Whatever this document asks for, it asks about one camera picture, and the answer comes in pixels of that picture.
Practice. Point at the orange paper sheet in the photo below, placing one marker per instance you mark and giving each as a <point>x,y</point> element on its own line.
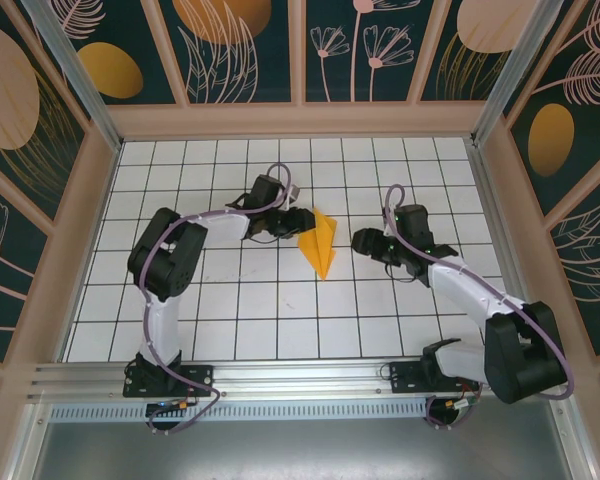
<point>320,245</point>

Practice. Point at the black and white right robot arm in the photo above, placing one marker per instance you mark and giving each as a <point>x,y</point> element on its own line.
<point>520,360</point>

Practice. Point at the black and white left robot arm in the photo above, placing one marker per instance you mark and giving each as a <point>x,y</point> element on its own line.
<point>167,260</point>

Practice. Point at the grey metal sheet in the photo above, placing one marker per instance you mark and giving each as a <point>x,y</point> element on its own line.
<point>300,450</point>

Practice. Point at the small circuit board with connector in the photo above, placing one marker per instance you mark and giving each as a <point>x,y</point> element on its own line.
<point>460,404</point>
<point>167,405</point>

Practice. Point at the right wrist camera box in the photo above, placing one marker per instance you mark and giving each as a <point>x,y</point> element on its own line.
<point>388,223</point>

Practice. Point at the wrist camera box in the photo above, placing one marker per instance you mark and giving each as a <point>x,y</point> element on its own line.
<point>388,223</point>
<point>294,193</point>

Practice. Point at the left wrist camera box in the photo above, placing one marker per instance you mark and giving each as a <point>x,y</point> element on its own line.
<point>294,193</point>

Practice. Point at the aluminium side rail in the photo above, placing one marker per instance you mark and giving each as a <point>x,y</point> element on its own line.
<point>497,225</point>

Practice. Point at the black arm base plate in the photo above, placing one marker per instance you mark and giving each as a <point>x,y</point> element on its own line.
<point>200,380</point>
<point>405,377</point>

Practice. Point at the long aluminium mounting rail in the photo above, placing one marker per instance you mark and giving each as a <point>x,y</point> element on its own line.
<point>300,375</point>

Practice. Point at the aluminium frame post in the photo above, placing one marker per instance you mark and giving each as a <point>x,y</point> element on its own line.
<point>510,75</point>
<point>85,95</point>

